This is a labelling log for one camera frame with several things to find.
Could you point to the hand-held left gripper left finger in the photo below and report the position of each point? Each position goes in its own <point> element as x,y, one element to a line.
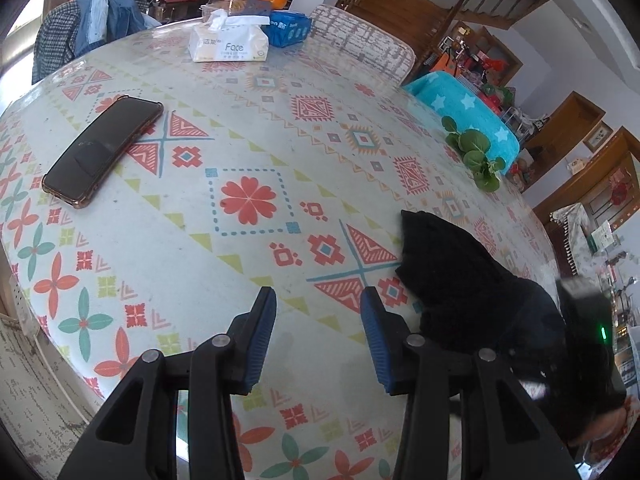
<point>264,327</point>

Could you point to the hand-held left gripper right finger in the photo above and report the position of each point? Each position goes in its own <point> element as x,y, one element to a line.
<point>376,332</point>

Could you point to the black pants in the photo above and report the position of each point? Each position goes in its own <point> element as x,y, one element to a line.
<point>460,280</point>

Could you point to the patterned tablecloth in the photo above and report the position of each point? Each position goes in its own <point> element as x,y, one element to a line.
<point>250,200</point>

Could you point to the wooden door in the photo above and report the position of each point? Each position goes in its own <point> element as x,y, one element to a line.
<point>595,195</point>

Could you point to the green leafy vegetable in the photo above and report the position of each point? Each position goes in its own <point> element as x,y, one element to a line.
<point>475,152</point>

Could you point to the wooden cabinet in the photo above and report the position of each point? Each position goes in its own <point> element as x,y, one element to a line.
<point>560,140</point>

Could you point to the teal star-print towel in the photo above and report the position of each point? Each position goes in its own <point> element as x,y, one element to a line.
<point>465,110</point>

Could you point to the black smartphone in clear case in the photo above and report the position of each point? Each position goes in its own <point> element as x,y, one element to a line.
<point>100,150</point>

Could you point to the cluttered storage shelf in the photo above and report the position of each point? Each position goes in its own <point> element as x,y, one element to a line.
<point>475,65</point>

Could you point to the white tissue pack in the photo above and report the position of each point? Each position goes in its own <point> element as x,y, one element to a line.
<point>230,42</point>

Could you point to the chair with grey patterned cover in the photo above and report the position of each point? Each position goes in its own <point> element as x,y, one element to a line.
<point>360,40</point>

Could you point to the blue wet wipes pack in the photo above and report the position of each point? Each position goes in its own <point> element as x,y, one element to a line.
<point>290,27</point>

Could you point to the clear plastic box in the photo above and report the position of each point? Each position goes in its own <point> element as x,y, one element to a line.
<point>235,4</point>

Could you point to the wooden staircase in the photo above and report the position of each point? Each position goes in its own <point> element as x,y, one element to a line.
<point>400,5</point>

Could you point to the chair draped with jackets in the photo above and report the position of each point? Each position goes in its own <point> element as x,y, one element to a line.
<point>85,25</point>

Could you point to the framed wall picture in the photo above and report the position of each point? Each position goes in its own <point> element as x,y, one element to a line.
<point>598,136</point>

